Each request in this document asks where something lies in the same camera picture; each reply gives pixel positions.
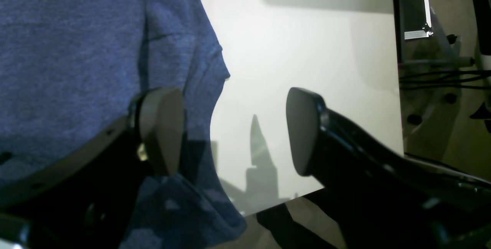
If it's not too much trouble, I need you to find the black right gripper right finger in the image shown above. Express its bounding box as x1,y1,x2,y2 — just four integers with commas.
286,87,490,249

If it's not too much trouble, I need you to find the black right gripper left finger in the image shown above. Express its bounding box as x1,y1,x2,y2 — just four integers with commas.
0,87,185,249

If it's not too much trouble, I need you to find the dark blue t-shirt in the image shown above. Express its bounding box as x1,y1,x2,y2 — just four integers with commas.
0,0,247,249

